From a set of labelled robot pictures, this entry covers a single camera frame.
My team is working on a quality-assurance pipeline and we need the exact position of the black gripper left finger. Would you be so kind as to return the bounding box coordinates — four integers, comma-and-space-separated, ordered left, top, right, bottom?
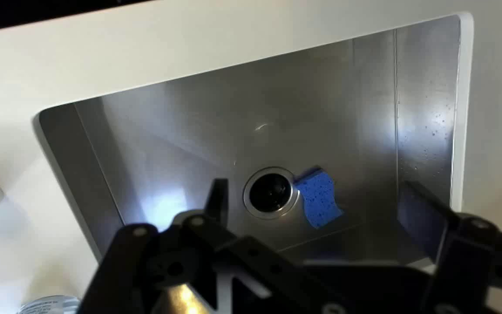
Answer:
204, 178, 228, 225

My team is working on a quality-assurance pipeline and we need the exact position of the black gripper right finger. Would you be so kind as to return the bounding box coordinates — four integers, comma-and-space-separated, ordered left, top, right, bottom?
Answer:
397, 181, 458, 262

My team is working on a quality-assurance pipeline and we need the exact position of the round sink drain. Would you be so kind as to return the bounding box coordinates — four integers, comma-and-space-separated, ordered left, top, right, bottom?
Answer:
242, 166, 300, 220

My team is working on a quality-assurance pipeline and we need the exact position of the stainless steel sink basin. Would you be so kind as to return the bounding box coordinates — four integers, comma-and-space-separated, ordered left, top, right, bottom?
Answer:
37, 17, 460, 263

